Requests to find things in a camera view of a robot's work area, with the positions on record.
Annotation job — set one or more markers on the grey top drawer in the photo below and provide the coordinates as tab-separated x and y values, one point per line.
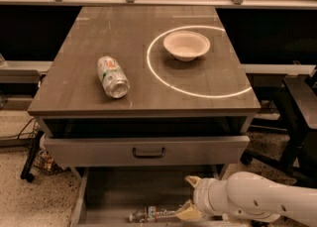
117	152

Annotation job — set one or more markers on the white paper bowl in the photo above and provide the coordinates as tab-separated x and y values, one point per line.
186	45

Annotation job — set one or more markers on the black wheeled cart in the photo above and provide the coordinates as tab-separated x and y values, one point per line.
39	158

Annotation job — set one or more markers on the green white soda can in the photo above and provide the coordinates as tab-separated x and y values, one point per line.
113	79

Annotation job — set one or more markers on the black drawer handle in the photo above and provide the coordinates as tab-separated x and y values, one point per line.
138	154

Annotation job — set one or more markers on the clear plastic water bottle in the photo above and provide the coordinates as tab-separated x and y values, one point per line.
153	214

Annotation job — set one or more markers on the open grey middle drawer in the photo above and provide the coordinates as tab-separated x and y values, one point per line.
107	196

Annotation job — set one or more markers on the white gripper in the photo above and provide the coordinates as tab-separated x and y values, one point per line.
200	194

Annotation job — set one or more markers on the black office chair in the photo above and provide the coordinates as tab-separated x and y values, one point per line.
296	102

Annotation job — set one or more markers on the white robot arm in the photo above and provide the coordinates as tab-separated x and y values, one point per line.
249	196

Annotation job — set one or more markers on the grey drawer cabinet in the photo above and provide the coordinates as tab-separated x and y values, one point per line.
206	97

